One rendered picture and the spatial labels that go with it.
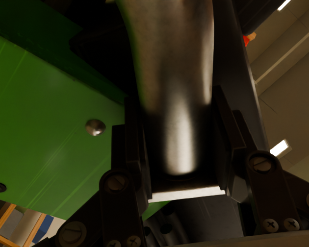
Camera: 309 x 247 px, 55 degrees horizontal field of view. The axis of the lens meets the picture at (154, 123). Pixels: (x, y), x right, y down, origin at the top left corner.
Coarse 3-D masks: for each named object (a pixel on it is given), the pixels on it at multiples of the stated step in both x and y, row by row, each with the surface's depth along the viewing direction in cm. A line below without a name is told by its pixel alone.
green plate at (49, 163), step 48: (0, 0) 16; (0, 48) 13; (48, 48) 16; (0, 96) 14; (48, 96) 15; (96, 96) 15; (0, 144) 17; (48, 144) 17; (96, 144) 17; (0, 192) 19; (48, 192) 20; (96, 192) 20
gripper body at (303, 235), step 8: (280, 232) 8; (288, 232) 8; (296, 232) 8; (304, 232) 8; (216, 240) 8; (224, 240) 8; (232, 240) 8; (240, 240) 8; (248, 240) 8; (256, 240) 8; (264, 240) 8; (272, 240) 8; (280, 240) 8; (288, 240) 8; (296, 240) 8; (304, 240) 8
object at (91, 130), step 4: (92, 120) 16; (96, 120) 16; (88, 124) 16; (92, 124) 16; (96, 124) 16; (100, 124) 16; (104, 124) 16; (88, 128) 16; (92, 128) 16; (96, 128) 16; (100, 128) 16; (104, 128) 16; (88, 132) 16; (92, 132) 16; (96, 132) 16; (100, 132) 16
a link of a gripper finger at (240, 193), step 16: (224, 96) 13; (224, 112) 12; (240, 112) 13; (224, 128) 12; (240, 128) 12; (224, 144) 11; (240, 144) 11; (224, 160) 11; (240, 160) 11; (224, 176) 12; (240, 176) 11; (288, 176) 11; (240, 192) 11; (304, 192) 10; (304, 208) 10
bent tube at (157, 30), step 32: (128, 0) 9; (160, 0) 8; (192, 0) 9; (128, 32) 10; (160, 32) 9; (192, 32) 9; (160, 64) 10; (192, 64) 10; (160, 96) 11; (192, 96) 11; (160, 128) 12; (192, 128) 12; (160, 160) 13; (192, 160) 13; (160, 192) 13; (192, 192) 14; (224, 192) 14
